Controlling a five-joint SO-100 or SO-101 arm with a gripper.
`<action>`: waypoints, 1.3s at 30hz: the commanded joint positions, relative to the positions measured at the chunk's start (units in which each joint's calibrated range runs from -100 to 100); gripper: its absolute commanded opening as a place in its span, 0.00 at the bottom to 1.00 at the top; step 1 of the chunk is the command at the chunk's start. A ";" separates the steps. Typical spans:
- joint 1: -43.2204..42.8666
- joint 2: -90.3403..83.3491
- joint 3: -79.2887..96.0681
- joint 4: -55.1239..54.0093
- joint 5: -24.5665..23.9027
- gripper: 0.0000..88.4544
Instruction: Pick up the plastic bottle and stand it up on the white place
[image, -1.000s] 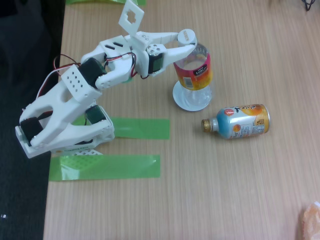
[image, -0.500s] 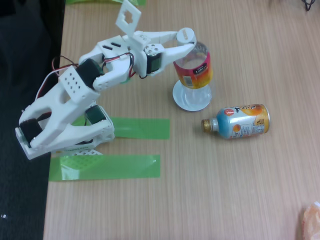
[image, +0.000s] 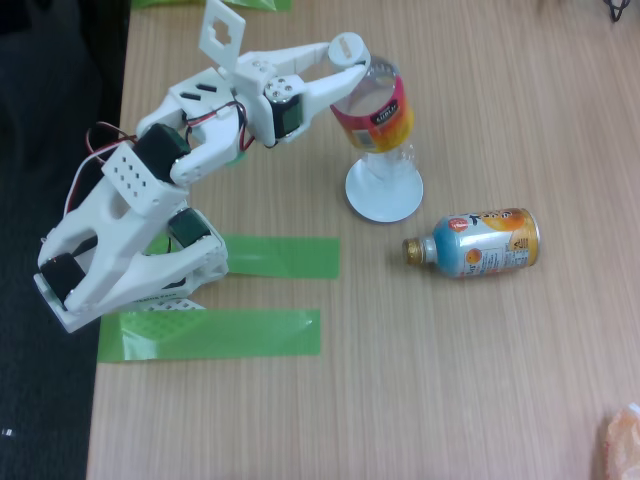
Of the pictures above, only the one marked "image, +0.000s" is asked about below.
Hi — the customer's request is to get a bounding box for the clear plastic bottle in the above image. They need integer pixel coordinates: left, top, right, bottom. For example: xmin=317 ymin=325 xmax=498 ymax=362
xmin=327 ymin=32 xmax=421 ymax=184

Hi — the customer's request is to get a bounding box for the orange blue aluminium bottle can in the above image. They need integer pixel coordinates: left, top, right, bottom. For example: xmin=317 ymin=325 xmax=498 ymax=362
xmin=402 ymin=207 xmax=542 ymax=280

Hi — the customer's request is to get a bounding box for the green plastic bag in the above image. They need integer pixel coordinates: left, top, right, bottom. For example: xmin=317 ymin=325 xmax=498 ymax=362
xmin=130 ymin=0 xmax=292 ymax=14

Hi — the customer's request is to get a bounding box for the small white plate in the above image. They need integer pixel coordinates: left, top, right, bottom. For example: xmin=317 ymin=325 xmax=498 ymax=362
xmin=343 ymin=154 xmax=425 ymax=224

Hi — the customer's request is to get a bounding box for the short green tape strip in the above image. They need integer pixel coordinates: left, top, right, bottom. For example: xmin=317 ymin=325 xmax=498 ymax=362
xmin=144 ymin=233 xmax=341 ymax=280

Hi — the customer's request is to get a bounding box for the long green tape strip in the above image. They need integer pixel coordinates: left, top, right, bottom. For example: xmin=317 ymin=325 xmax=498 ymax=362
xmin=97 ymin=308 xmax=322 ymax=364

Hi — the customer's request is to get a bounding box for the orange plastic bag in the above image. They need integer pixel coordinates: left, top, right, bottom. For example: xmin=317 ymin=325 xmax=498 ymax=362
xmin=597 ymin=402 xmax=640 ymax=480

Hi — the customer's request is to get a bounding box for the black cable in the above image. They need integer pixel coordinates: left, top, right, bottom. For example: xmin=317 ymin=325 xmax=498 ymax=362
xmin=602 ymin=0 xmax=634 ymax=24

